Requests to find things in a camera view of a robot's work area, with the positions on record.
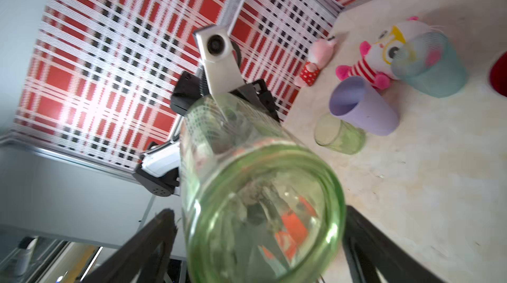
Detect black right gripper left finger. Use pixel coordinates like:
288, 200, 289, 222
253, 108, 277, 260
82, 209, 178, 282

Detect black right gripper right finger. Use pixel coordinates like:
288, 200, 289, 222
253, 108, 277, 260
343, 206, 442, 282

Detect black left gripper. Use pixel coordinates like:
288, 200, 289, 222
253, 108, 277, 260
170, 72, 280, 123

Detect tall green plastic cup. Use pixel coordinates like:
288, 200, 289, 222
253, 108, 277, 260
180, 94, 346, 282

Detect short green plastic cup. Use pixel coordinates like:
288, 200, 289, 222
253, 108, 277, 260
314, 113, 366, 155

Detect purple plastic cup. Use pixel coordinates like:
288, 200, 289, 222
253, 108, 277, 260
329, 76, 400, 136

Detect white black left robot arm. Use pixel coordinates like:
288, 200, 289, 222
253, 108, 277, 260
132, 72, 279, 197

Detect pink pig plush red dress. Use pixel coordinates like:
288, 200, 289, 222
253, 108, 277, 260
294, 37, 337, 87

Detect pink plush yellow glasses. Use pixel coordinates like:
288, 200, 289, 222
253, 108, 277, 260
335, 17, 432, 90

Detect teal translucent plastic cup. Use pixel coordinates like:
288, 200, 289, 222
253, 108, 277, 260
392, 32, 467, 98

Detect white mug red inside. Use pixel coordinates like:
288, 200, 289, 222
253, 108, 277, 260
489, 52, 507, 97

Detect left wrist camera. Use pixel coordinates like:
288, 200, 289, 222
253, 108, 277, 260
193, 25, 245, 96

